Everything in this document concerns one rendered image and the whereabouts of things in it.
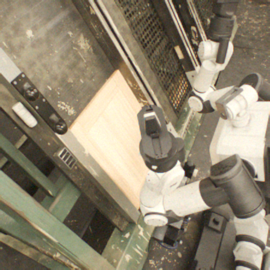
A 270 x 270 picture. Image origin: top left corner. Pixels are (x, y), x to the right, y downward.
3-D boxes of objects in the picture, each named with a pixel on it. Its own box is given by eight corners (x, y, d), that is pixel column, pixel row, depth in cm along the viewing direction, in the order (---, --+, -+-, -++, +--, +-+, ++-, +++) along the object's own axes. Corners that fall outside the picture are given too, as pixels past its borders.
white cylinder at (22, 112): (9, 108, 77) (28, 128, 81) (14, 107, 75) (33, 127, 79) (16, 102, 79) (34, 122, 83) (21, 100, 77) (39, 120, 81)
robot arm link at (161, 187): (147, 152, 69) (140, 178, 80) (169, 179, 65) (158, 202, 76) (167, 143, 72) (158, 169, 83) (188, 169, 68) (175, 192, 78)
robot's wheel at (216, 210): (208, 218, 209) (234, 222, 196) (207, 224, 206) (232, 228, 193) (199, 204, 199) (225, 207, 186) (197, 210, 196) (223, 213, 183)
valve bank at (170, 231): (173, 264, 132) (180, 251, 113) (147, 252, 136) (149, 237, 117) (202, 183, 160) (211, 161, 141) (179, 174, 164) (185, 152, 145)
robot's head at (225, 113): (252, 109, 83) (246, 88, 79) (232, 125, 81) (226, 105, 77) (236, 105, 88) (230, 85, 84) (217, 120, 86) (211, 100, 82)
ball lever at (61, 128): (52, 125, 84) (61, 139, 73) (44, 117, 82) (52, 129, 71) (61, 118, 85) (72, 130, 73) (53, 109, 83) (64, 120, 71)
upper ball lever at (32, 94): (25, 96, 78) (32, 106, 66) (16, 85, 76) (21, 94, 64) (36, 88, 78) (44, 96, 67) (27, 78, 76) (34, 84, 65)
